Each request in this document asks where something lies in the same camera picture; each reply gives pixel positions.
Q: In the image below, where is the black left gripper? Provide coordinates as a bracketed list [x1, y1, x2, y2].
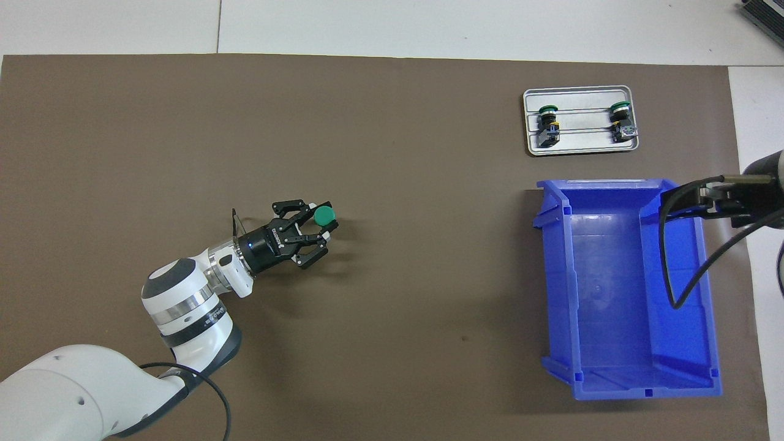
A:
[235, 198, 340, 277]

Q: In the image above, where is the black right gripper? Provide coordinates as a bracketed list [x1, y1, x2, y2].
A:
[661, 149, 784, 231]

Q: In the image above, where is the green push button switch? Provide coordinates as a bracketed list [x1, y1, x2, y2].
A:
[537, 105, 562, 149]
[312, 205, 338, 237]
[609, 101, 638, 144]

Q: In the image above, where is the brown table mat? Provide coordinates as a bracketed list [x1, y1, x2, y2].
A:
[0, 54, 771, 441]

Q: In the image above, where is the blue plastic storage bin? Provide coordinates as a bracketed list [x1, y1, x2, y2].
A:
[532, 178, 723, 402]

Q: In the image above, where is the grey metal tray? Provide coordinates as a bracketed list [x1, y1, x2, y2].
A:
[522, 85, 640, 157]

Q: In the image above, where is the grey ribbed device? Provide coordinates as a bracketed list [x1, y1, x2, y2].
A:
[738, 0, 784, 41]

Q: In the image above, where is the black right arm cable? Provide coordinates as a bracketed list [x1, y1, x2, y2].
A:
[658, 174, 784, 311]

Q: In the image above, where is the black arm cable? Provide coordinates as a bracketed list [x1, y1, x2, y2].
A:
[658, 174, 784, 311]
[139, 207, 247, 441]

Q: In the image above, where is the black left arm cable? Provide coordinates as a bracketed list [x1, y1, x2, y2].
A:
[139, 207, 247, 441]

